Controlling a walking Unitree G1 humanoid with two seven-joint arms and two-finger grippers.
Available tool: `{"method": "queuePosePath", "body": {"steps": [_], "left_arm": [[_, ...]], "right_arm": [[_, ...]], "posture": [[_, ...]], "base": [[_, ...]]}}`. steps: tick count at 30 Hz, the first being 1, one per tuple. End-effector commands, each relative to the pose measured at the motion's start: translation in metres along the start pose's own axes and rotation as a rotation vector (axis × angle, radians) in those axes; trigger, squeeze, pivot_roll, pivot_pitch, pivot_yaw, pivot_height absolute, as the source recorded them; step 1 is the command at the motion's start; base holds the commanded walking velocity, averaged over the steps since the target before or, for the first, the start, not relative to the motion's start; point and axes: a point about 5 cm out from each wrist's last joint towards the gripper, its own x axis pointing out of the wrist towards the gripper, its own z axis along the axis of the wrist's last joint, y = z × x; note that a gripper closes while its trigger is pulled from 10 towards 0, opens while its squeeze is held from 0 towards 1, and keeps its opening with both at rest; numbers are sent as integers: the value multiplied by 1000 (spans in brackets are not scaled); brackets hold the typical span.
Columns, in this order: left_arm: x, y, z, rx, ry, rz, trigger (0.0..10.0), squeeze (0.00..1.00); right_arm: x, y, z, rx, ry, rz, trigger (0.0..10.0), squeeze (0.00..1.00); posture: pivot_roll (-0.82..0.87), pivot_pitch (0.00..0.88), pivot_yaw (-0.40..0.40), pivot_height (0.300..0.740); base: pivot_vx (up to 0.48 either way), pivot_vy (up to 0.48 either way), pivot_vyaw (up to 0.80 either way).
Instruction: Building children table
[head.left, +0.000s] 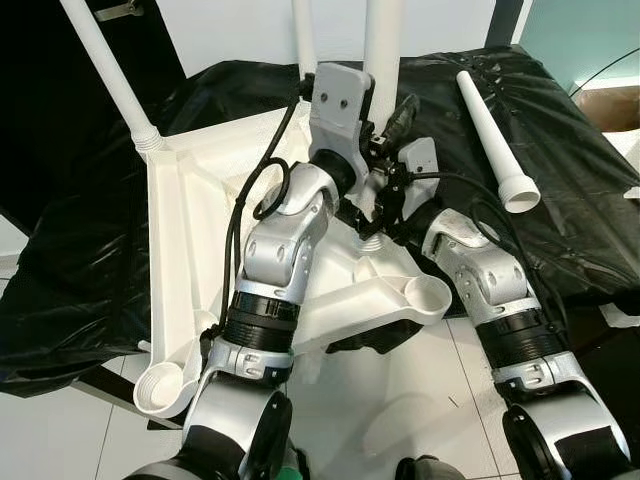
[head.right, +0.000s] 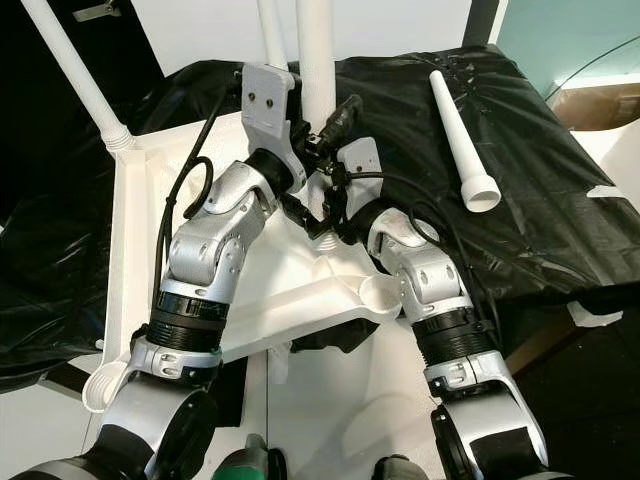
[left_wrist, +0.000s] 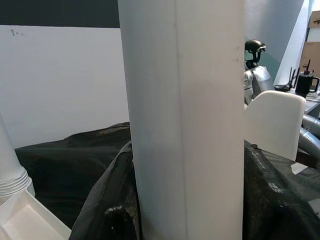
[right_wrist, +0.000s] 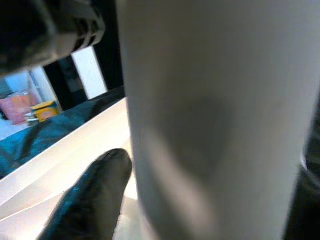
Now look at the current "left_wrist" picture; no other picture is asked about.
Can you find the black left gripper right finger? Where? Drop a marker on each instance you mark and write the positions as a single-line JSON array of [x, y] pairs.
[[270, 212]]

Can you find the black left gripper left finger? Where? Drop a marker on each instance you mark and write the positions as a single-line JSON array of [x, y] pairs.
[[107, 205]]

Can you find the white plastic table top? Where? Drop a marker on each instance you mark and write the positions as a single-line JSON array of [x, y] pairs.
[[25, 220]]

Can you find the white plastic table leg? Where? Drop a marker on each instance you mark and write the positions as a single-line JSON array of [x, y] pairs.
[[10, 162], [180, 100]]

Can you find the white tape piece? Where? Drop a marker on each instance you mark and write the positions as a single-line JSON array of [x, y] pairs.
[[300, 168]]

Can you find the black plastic sheet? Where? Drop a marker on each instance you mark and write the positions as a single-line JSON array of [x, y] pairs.
[[62, 162]]

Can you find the grey pipe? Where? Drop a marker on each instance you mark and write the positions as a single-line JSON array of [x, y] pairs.
[[311, 125]]

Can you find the black router with antennas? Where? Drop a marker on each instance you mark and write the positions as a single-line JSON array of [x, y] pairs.
[[291, 80]]

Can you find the grey humanoid robot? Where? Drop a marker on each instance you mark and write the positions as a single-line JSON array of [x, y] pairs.
[[260, 77]]

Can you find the tall brown cardboard box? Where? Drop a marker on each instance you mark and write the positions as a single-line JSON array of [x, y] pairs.
[[313, 50]]

